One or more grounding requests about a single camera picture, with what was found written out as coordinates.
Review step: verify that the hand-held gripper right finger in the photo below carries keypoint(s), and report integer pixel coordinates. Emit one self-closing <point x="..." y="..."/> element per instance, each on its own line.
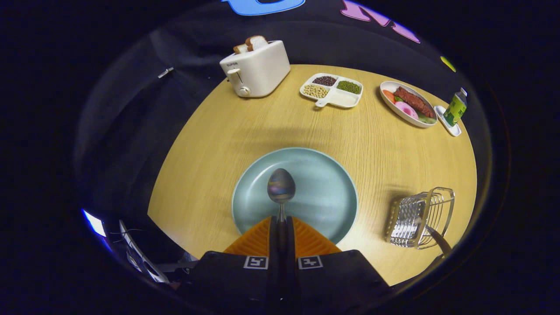
<point x="290" y="238"/>

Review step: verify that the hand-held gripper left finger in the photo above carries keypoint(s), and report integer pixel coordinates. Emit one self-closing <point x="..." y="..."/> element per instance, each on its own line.
<point x="274" y="238"/>

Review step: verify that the silver metal spoon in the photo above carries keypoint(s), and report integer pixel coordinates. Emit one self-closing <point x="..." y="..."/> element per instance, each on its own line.
<point x="281" y="186"/>

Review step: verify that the silver metal fork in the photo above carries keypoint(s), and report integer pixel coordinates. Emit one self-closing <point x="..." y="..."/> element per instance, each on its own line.
<point x="439" y="240"/>

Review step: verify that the pale teal plate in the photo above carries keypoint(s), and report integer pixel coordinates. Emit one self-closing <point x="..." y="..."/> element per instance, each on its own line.
<point x="323" y="192"/>

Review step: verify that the perforated steel basket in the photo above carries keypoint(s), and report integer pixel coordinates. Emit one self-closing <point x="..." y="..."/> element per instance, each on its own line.
<point x="409" y="218"/>

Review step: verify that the pile of pale soybeans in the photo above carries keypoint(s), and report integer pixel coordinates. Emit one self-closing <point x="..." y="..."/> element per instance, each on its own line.
<point x="315" y="91"/>

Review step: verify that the white divided snack dish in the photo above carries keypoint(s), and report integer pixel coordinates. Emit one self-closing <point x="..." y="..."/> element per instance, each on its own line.
<point x="343" y="98"/>

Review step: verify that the pile of dark red beans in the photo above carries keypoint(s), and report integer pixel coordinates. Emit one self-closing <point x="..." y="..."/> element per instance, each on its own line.
<point x="324" y="80"/>

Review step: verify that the pile of green beans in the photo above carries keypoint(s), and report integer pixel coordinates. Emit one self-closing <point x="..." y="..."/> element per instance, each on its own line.
<point x="348" y="86"/>

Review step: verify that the white oval food plate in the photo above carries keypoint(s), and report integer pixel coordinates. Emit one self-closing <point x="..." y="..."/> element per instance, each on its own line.
<point x="396" y="111"/>

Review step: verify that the white toaster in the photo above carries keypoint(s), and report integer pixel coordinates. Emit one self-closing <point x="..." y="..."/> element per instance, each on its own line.
<point x="262" y="70"/>

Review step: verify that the pink round food slice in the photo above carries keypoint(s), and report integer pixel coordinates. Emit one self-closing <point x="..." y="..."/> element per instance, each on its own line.
<point x="407" y="110"/>

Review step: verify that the orange carrot piece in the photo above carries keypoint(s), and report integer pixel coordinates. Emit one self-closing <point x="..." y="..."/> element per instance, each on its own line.
<point x="388" y="95"/>

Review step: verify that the green lettuce leaf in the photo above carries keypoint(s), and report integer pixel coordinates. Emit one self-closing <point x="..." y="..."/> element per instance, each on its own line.
<point x="425" y="118"/>

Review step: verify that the bright lit screen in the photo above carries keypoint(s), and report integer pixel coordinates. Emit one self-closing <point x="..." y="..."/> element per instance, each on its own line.
<point x="94" y="223"/>

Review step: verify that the brown meat pieces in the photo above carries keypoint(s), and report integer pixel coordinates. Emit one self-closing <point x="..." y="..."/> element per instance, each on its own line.
<point x="413" y="101"/>

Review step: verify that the toast bread slice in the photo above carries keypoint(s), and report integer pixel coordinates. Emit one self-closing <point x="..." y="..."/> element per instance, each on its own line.
<point x="257" y="42"/>
<point x="240" y="48"/>

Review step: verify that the white square coaster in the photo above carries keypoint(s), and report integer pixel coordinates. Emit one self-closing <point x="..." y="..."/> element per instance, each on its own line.
<point x="453" y="130"/>

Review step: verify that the silver metal clip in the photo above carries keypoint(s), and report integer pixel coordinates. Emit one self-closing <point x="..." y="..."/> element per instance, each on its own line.
<point x="165" y="72"/>

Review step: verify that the green label plastic bottle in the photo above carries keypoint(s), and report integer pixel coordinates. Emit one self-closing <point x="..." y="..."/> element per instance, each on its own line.
<point x="455" y="109"/>

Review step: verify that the white frame stand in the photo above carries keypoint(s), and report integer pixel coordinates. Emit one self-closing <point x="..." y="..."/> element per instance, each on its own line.
<point x="144" y="262"/>

